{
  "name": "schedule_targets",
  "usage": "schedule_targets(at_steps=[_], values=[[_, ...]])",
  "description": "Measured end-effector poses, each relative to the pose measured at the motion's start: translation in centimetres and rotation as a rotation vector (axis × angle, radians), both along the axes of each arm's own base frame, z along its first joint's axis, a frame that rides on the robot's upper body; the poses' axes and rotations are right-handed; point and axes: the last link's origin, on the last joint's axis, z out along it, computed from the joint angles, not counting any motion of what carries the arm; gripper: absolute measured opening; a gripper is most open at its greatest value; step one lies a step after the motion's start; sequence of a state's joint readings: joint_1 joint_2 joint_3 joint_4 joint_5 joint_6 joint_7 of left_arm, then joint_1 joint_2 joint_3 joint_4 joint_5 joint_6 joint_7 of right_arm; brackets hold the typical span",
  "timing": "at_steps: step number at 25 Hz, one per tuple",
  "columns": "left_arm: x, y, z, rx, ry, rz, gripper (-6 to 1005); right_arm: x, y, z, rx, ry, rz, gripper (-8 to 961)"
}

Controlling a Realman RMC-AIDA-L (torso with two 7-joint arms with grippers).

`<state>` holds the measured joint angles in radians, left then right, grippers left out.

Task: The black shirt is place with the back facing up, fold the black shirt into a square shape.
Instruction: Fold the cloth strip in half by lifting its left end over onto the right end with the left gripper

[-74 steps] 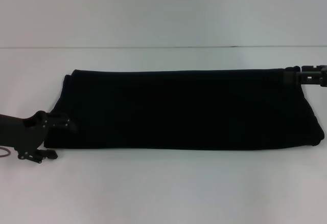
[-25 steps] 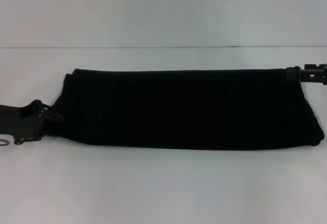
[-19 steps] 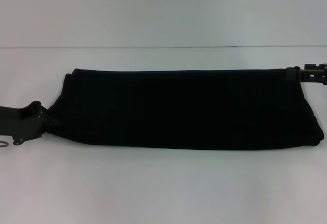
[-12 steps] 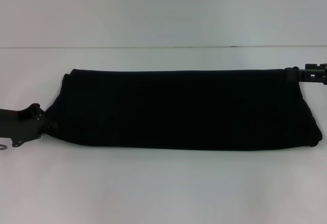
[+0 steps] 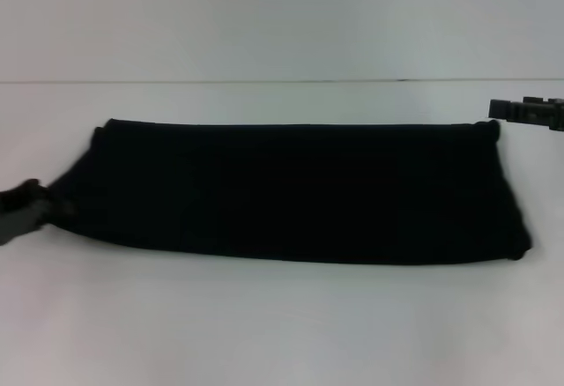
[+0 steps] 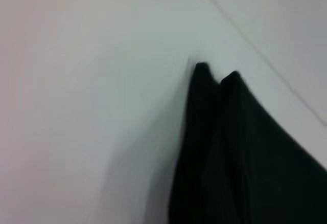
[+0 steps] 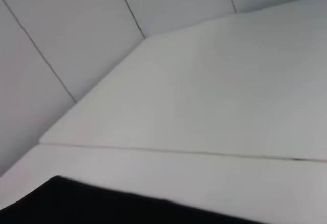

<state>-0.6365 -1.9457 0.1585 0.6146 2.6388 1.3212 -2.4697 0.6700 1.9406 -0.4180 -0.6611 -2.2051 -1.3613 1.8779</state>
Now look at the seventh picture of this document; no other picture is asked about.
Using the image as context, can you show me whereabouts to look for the black shirt with white print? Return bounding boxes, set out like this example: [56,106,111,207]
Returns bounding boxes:
[0,175,259,224]

